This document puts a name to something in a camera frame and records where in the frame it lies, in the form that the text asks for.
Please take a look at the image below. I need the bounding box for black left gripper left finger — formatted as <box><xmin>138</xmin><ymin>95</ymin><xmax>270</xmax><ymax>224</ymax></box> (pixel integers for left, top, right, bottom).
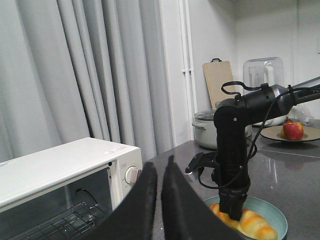
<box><xmin>90</xmin><ymin>162</ymin><xmax>158</xmax><ymax>240</ymax></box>

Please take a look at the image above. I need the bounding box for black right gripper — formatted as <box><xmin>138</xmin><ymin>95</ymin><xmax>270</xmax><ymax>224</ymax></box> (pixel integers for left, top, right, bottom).
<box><xmin>218</xmin><ymin>185</ymin><xmax>250</xmax><ymax>221</ymax></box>

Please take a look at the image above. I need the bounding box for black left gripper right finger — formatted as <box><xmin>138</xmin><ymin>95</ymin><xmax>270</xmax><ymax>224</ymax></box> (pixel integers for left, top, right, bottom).
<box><xmin>161</xmin><ymin>155</ymin><xmax>241</xmax><ymax>240</ymax></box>

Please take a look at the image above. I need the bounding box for striped bread roll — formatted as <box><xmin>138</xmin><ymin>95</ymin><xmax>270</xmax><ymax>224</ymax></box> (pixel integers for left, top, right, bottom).
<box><xmin>209</xmin><ymin>203</ymin><xmax>278</xmax><ymax>240</ymax></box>

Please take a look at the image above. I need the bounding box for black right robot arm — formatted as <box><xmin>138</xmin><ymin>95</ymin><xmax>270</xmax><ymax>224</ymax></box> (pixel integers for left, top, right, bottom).
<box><xmin>213</xmin><ymin>77</ymin><xmax>320</xmax><ymax>221</ymax></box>

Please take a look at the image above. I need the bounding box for upper oven knob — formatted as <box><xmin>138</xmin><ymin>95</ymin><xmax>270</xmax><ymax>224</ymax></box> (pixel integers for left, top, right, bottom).
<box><xmin>124</xmin><ymin>166</ymin><xmax>142</xmax><ymax>185</ymax></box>

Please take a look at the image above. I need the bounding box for white toaster oven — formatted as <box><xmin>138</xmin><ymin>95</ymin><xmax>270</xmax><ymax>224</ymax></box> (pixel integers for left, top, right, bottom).
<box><xmin>0</xmin><ymin>137</ymin><xmax>143</xmax><ymax>240</ymax></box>

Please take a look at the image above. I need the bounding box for light blue plate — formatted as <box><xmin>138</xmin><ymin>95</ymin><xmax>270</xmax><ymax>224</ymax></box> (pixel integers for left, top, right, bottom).
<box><xmin>202</xmin><ymin>195</ymin><xmax>288</xmax><ymax>240</ymax></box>

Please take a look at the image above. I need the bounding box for white lidded pot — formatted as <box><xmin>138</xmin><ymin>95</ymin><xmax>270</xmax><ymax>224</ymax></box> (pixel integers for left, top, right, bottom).
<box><xmin>191</xmin><ymin>107</ymin><xmax>251</xmax><ymax>150</ymax></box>

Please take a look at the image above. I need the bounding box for red apple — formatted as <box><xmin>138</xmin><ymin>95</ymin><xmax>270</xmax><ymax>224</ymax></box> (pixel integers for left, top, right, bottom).
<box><xmin>280</xmin><ymin>119</ymin><xmax>304</xmax><ymax>141</ymax></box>

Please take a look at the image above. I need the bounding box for grey shallow dish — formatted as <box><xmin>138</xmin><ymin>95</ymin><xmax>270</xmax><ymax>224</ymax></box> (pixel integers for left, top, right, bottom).
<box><xmin>260</xmin><ymin>124</ymin><xmax>320</xmax><ymax>142</ymax></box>

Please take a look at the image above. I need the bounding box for wooden cutting board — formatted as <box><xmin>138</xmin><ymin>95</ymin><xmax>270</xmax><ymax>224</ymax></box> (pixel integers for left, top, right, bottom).
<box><xmin>202</xmin><ymin>60</ymin><xmax>234</xmax><ymax>108</ymax></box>

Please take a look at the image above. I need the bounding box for clear blender jar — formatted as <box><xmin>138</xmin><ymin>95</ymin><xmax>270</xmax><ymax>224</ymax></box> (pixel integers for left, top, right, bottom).
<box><xmin>242</xmin><ymin>56</ymin><xmax>288</xmax><ymax>127</ymax></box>

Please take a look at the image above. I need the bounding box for grey curtain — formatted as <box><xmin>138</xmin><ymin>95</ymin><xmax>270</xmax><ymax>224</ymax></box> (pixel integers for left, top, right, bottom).
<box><xmin>0</xmin><ymin>0</ymin><xmax>174</xmax><ymax>162</ymax></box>

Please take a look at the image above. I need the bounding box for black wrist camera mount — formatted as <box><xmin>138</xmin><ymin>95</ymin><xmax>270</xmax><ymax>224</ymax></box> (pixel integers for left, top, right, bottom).
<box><xmin>185</xmin><ymin>151</ymin><xmax>220</xmax><ymax>174</ymax></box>

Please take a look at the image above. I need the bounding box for wire oven rack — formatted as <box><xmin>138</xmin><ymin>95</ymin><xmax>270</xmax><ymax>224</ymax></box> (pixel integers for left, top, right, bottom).
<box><xmin>9</xmin><ymin>202</ymin><xmax>105</xmax><ymax>240</ymax></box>

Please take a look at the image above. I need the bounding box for white wall pipe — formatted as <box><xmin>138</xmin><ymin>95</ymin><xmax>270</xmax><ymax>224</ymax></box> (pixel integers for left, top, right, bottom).
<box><xmin>178</xmin><ymin>0</ymin><xmax>198</xmax><ymax>140</ymax></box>

